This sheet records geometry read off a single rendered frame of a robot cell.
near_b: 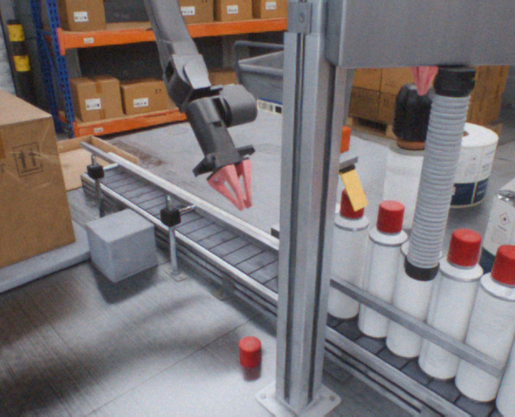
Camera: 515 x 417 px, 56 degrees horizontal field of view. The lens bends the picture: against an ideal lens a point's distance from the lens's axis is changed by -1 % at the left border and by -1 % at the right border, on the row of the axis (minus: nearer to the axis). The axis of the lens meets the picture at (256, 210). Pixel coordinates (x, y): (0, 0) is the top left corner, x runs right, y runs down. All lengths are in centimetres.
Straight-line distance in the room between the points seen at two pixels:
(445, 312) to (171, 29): 65
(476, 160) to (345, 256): 52
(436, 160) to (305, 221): 15
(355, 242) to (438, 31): 34
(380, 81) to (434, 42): 404
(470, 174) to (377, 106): 341
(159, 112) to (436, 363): 411
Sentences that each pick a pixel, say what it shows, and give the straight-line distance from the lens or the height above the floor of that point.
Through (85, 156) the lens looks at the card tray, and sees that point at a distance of 162.
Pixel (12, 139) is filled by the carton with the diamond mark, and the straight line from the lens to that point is 97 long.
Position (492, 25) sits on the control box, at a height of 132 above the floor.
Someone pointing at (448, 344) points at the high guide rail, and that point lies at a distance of 64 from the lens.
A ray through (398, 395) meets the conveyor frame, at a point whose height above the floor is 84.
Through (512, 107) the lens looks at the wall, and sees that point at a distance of 557.
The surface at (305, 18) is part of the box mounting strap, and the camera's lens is 47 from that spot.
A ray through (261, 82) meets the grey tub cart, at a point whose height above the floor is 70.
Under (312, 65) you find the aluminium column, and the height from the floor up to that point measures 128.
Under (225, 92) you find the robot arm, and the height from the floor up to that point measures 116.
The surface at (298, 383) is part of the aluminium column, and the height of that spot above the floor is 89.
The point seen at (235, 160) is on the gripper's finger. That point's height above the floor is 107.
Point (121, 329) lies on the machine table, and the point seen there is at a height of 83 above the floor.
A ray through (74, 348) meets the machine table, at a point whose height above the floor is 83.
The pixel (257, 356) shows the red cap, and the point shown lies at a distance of 75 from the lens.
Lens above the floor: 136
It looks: 26 degrees down
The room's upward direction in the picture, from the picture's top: straight up
